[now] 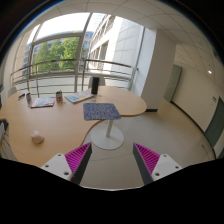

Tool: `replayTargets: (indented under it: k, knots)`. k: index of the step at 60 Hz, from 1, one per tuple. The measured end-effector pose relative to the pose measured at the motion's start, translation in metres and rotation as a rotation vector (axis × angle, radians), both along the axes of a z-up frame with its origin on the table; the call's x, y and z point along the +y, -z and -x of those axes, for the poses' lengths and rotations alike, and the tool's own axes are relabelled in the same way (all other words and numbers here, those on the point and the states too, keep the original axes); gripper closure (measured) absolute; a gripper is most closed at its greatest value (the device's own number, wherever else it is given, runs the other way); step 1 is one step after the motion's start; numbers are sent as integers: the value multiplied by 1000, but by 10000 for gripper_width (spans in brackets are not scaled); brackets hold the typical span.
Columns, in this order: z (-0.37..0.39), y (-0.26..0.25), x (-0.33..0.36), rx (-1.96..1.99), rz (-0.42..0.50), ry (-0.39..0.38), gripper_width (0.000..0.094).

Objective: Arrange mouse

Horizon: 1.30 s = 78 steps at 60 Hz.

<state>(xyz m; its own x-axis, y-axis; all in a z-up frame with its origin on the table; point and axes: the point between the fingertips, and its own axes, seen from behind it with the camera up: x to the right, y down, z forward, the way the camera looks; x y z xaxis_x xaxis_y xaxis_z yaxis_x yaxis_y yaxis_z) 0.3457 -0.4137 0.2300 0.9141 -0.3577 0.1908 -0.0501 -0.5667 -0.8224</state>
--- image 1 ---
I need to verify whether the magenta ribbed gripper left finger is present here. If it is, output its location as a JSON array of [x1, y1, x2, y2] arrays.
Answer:
[[42, 143, 92, 185]]

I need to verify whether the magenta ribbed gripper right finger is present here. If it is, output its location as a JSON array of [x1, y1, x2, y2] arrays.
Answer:
[[133, 143, 182, 185]]

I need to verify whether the white computer mouse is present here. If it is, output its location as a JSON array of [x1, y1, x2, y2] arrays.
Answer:
[[31, 131, 44, 144]]

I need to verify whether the blue patterned mouse pad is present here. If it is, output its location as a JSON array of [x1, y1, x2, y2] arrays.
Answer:
[[83, 103, 121, 120]]

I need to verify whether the light blue open magazine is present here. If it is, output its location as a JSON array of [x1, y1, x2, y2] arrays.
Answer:
[[65, 91, 93, 103]]

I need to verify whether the grey green door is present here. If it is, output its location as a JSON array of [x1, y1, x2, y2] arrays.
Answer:
[[205, 99, 224, 147]]

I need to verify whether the small grey can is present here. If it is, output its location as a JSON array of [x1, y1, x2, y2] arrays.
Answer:
[[26, 92, 32, 104]]

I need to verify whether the black cylindrical speaker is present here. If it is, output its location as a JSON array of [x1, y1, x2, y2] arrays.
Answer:
[[91, 77, 99, 94]]

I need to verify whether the metal balcony railing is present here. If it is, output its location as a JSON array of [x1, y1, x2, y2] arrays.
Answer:
[[10, 58, 137, 97]]

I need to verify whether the white round table pedestal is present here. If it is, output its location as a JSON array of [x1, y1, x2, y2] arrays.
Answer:
[[90, 120, 124, 150]]

